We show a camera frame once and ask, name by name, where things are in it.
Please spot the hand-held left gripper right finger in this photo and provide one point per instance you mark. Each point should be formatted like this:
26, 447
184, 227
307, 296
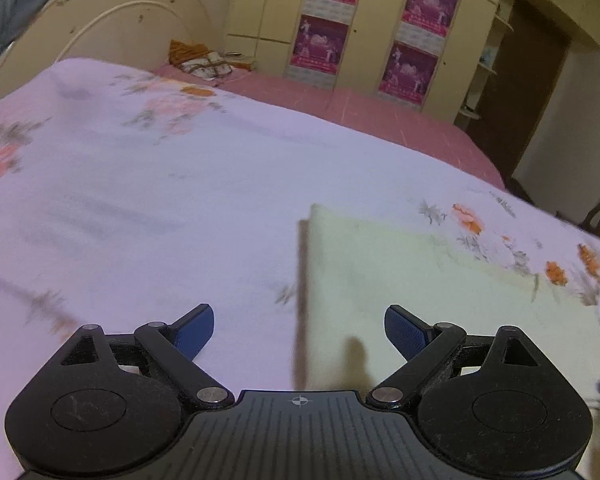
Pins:
405, 332

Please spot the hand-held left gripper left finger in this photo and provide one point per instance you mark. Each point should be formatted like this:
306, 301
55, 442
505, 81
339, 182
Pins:
197, 331

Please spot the pale green cloth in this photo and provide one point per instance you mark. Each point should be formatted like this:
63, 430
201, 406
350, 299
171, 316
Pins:
380, 270

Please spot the floral purple blanket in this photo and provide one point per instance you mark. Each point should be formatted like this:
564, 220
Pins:
155, 200

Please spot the pink bedspread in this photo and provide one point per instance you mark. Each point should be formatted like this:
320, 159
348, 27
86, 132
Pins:
380, 120

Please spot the dark brown door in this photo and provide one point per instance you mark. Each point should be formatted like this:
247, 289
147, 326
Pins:
525, 90

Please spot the orange pillow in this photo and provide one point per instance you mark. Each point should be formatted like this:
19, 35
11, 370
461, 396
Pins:
187, 50

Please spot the cream corner shelf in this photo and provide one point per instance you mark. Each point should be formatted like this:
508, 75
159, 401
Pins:
485, 60

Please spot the cream wardrobe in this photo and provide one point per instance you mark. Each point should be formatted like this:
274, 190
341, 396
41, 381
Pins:
375, 20

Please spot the cream arched headboard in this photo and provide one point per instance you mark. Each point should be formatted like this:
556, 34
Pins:
105, 25

